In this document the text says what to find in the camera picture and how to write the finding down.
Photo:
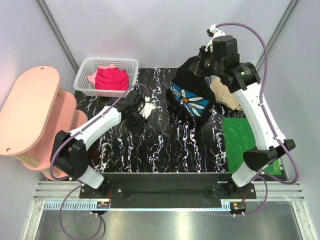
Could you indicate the green cutting mat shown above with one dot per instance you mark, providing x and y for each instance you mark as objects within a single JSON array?
[{"x": 238, "y": 138}]

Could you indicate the pink t-shirt in basket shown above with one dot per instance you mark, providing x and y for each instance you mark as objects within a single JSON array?
[{"x": 92, "y": 78}]

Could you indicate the black marble table mat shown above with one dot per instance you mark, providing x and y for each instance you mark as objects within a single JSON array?
[{"x": 170, "y": 142}]

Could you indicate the white plastic basket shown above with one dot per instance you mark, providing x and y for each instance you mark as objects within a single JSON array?
[{"x": 91, "y": 64}]

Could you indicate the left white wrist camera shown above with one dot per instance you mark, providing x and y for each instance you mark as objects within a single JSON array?
[{"x": 147, "y": 108}]

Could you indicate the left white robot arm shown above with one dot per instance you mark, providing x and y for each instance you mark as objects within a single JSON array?
[{"x": 70, "y": 149}]

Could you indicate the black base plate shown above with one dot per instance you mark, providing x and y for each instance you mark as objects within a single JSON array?
[{"x": 160, "y": 191}]

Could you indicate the pink tiered shelf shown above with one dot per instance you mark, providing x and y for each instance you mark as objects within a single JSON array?
[{"x": 35, "y": 110}]

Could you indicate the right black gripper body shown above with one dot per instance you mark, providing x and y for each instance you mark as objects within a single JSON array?
[{"x": 206, "y": 65}]

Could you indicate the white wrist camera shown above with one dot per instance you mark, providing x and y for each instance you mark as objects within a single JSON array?
[
  {"x": 147, "y": 108},
  {"x": 213, "y": 32}
]

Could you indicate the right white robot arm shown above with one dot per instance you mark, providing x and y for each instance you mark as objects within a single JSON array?
[{"x": 220, "y": 58}]

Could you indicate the beige folded t-shirt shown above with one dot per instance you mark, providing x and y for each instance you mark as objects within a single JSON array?
[{"x": 223, "y": 95}]

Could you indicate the red t-shirt in basket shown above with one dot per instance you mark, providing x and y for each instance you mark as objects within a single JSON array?
[{"x": 112, "y": 79}]

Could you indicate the black daisy t-shirt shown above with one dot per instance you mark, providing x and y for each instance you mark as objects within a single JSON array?
[{"x": 190, "y": 93}]

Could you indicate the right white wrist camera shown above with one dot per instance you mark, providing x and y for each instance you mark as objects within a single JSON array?
[{"x": 213, "y": 32}]

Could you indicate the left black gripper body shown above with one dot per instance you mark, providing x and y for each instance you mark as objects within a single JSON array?
[{"x": 136, "y": 122}]

